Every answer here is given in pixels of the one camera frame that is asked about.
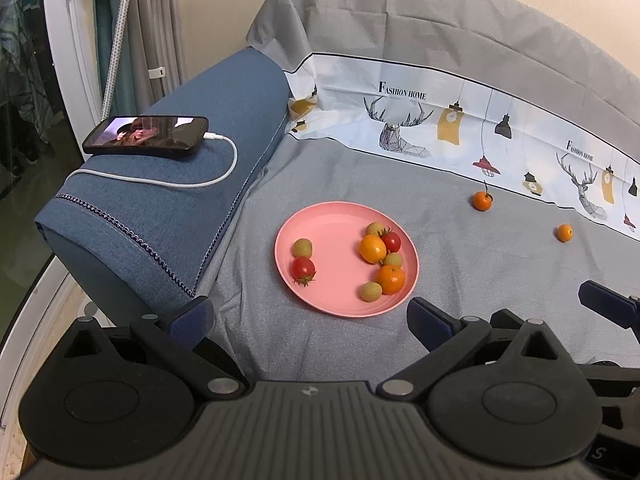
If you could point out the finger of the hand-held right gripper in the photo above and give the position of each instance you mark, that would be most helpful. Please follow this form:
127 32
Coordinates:
502 321
600 297

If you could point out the black smartphone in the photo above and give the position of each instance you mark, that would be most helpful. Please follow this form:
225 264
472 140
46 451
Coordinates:
145 135

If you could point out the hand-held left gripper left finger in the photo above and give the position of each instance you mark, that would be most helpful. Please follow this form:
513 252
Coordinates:
192 322

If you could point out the white dotted floor mat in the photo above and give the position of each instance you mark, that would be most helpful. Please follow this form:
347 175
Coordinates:
91 308

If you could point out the pink plate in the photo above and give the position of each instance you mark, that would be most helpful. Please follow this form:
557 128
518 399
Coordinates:
335 270

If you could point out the red cherry tomato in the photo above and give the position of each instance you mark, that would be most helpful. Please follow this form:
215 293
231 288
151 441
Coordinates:
392 242
303 269

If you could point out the white door frame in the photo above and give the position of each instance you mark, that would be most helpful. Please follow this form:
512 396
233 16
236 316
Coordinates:
70 35

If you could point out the teal curtain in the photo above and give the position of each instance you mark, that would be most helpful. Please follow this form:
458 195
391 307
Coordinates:
102 10

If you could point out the grey curtain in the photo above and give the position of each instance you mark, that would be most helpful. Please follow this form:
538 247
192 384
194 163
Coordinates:
155 10

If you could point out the hanging clothes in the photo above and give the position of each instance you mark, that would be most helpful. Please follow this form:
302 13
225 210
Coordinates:
25 60

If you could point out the grey printed sheet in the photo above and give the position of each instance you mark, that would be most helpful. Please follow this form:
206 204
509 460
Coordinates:
350 170

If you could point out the blue sofa armrest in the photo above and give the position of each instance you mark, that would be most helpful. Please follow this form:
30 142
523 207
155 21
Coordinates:
175 210

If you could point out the stemmed orange mandarin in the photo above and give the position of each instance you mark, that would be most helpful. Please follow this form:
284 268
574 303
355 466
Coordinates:
482 202

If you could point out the white clip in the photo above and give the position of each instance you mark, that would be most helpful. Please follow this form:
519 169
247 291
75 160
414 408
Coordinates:
157 72

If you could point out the orange kumquat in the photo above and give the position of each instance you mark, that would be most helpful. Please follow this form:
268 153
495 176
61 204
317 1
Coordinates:
565 232
373 248

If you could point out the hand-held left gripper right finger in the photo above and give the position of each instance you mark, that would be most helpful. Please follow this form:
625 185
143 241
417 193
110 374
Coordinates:
430 322

